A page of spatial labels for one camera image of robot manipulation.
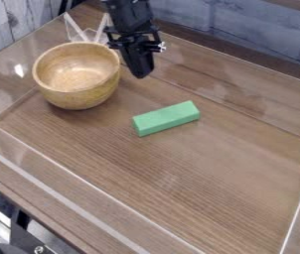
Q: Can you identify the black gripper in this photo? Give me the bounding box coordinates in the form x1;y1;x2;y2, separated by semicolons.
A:
101;0;167;78

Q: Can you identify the clear acrylic corner bracket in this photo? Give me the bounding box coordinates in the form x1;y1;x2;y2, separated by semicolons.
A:
65;13;112;45

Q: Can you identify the clear acrylic front wall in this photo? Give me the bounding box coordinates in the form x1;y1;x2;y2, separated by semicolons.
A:
0;112;208;254

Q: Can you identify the black table leg bracket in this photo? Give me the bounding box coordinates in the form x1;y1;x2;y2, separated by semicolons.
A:
10;209;58;254

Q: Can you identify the wooden bowl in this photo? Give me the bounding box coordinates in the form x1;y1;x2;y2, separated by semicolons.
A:
33;42;121;110

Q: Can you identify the green stick block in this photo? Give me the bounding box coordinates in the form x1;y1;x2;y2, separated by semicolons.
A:
133;100;202;137

